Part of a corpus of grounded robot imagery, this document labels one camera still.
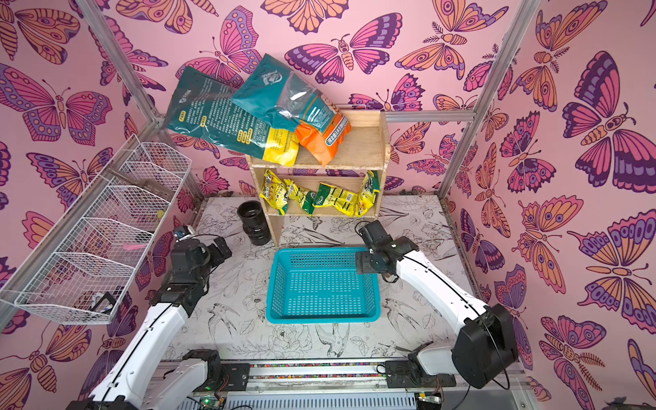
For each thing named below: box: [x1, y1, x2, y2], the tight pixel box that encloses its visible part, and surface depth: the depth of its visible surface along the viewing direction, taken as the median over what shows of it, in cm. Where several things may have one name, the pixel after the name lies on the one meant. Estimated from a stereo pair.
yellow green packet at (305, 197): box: [283, 178, 317, 217], surface depth 88 cm
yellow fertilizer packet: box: [259, 169, 289, 217], surface depth 85 cm
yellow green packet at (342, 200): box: [312, 181, 358, 218], surface depth 90 cm
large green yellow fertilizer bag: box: [166, 66, 301, 167], surface depth 66 cm
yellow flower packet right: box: [355, 169, 381, 217], surface depth 83 cm
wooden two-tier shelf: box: [245, 109, 391, 248], surface depth 86 cm
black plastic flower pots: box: [236, 199, 272, 246], surface depth 97 cm
